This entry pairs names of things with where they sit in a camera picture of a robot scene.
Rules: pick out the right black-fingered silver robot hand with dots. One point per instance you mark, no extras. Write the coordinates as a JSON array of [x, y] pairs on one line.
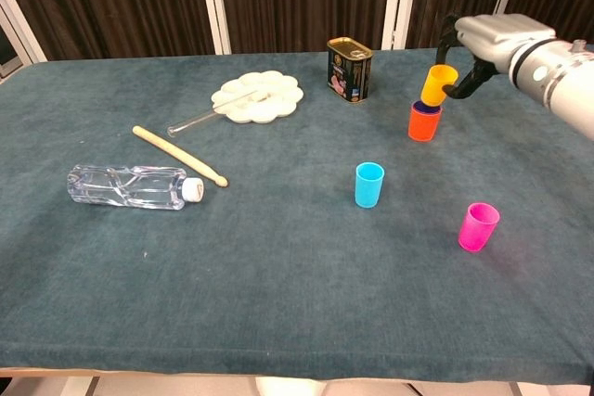
[[501, 39]]

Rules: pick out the yellow plastic cup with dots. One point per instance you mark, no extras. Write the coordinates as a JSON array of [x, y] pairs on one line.
[[434, 87]]

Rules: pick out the dark blue plastic cup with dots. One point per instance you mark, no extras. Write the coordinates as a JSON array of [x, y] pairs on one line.
[[429, 110]]

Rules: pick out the light blue plastic cup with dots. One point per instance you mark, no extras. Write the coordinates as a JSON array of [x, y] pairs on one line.
[[369, 192]]

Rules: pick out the orange plastic cup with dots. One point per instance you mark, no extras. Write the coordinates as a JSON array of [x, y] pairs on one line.
[[423, 127]]

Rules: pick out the black and gold meat can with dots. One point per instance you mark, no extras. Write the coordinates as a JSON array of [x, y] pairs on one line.
[[345, 73]]

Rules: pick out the pink plastic cup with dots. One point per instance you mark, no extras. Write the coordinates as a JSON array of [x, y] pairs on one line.
[[475, 233]]

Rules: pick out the white flower-shaped paint palette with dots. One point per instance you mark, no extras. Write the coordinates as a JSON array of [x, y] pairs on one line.
[[274, 106]]

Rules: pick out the clear glass pipette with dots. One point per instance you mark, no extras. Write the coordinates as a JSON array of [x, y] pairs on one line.
[[190, 124]]

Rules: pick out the wooden drumstick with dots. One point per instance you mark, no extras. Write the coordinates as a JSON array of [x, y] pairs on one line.
[[176, 152]]

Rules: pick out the teal table cloth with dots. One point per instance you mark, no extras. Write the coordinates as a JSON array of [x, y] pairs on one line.
[[255, 284]]

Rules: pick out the clear plastic water bottle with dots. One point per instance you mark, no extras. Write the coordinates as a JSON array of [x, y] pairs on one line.
[[130, 187]]

